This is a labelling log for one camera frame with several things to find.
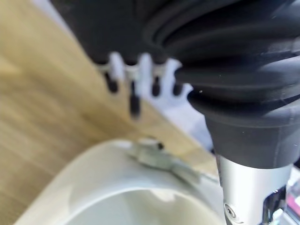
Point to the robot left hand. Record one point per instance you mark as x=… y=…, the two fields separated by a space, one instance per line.
x=211 y=47

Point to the white slipper with grey ornament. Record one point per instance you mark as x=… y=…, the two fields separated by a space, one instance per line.
x=98 y=182

